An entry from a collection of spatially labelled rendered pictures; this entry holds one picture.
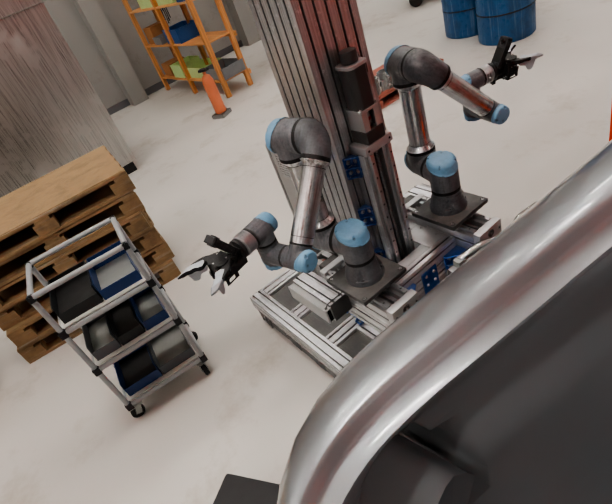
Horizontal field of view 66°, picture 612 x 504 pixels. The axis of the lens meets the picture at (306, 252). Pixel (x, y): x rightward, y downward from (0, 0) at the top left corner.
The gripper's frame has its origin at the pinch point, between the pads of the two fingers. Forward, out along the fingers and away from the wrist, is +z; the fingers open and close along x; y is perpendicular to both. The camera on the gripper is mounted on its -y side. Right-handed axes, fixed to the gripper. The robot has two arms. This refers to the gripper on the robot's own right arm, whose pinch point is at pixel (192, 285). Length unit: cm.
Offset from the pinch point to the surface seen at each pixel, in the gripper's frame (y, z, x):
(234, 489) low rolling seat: 90, 25, -2
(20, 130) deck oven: 86, -117, 457
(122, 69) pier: 159, -394, 703
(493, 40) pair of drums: 133, -506, 98
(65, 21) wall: 67, -364, 753
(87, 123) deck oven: 109, -179, 439
